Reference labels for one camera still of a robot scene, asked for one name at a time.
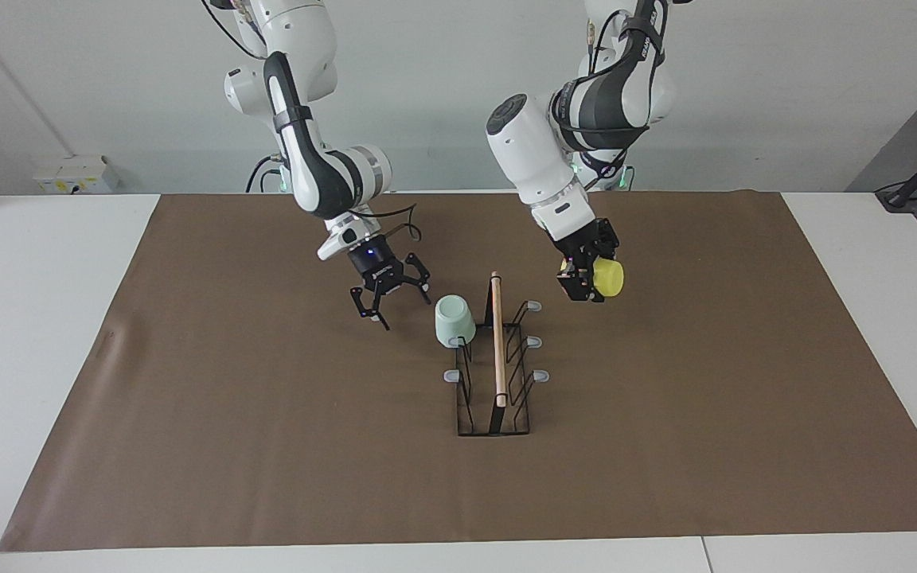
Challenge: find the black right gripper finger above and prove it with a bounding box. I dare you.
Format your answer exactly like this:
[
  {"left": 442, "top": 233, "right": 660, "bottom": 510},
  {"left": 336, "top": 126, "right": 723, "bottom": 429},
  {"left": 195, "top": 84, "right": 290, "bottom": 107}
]
[
  {"left": 401, "top": 252, "right": 434, "bottom": 306},
  {"left": 349, "top": 285, "right": 392, "bottom": 332}
]

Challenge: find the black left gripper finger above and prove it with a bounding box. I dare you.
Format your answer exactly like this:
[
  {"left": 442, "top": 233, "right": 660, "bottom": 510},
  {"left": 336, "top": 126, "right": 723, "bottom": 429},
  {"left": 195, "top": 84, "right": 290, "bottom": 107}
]
[
  {"left": 595, "top": 217, "right": 620, "bottom": 263},
  {"left": 556, "top": 259, "right": 609, "bottom": 306}
]

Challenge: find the yellow cup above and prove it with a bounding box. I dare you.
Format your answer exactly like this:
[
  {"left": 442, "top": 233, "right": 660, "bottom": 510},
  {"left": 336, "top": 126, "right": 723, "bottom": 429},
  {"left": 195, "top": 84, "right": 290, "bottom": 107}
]
[{"left": 592, "top": 256, "right": 626, "bottom": 301}]

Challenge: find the light green cup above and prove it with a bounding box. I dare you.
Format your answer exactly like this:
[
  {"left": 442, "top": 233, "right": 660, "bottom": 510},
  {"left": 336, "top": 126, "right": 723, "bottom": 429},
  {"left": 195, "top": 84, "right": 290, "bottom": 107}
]
[{"left": 434, "top": 294, "right": 478, "bottom": 349}]

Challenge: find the brown paper mat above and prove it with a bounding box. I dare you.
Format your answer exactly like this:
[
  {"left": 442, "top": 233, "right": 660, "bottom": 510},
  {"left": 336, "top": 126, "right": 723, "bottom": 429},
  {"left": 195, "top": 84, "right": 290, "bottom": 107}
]
[{"left": 0, "top": 191, "right": 917, "bottom": 552}]

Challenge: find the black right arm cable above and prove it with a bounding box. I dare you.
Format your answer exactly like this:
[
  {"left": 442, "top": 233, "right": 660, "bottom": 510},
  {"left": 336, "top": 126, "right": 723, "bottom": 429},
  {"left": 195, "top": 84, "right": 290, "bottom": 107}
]
[{"left": 202, "top": 0, "right": 422, "bottom": 244}]

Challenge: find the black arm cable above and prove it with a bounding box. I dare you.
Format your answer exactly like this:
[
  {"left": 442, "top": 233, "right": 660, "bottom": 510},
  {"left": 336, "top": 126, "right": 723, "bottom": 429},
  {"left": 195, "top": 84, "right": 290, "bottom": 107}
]
[
  {"left": 582, "top": 0, "right": 646, "bottom": 82},
  {"left": 202, "top": 0, "right": 422, "bottom": 244}
]

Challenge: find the black wire cup rack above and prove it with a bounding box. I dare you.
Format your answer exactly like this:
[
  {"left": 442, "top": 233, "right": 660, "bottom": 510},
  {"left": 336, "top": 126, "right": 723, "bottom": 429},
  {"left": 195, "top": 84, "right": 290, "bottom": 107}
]
[{"left": 443, "top": 271, "right": 551, "bottom": 438}]

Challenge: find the black base cable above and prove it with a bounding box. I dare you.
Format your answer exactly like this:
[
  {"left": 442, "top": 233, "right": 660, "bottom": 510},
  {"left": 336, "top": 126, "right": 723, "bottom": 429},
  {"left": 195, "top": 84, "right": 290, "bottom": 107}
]
[{"left": 246, "top": 154, "right": 280, "bottom": 194}]

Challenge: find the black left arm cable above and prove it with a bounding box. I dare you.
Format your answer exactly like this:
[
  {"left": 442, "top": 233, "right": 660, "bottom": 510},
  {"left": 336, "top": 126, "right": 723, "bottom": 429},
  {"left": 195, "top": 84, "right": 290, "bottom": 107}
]
[{"left": 582, "top": 0, "right": 646, "bottom": 82}]

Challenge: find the white wall socket box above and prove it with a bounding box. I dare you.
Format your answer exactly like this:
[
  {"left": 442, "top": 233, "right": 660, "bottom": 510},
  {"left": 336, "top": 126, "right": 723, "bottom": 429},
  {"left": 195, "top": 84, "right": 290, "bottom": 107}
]
[{"left": 33, "top": 155, "right": 121, "bottom": 194}]

